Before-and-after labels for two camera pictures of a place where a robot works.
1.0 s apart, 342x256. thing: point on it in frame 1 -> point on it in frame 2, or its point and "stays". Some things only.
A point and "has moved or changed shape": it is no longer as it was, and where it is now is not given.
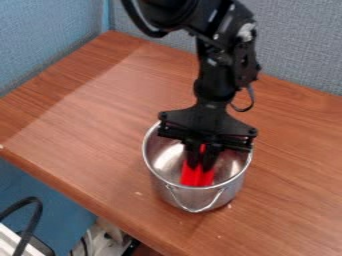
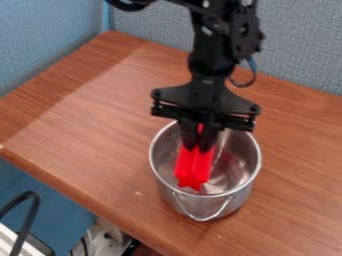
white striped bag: x=9 y=242 stays
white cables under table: x=103 y=240 stays
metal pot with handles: x=164 y=156 has moved or changed shape
